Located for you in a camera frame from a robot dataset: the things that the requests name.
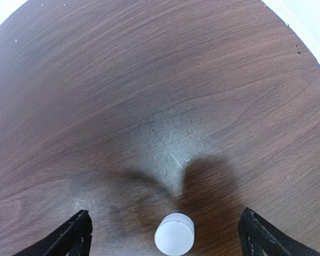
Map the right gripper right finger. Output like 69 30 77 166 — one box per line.
238 207 320 255

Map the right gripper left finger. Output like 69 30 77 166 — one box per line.
15 210 93 256

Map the white green glue stick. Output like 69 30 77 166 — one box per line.
154 213 195 255

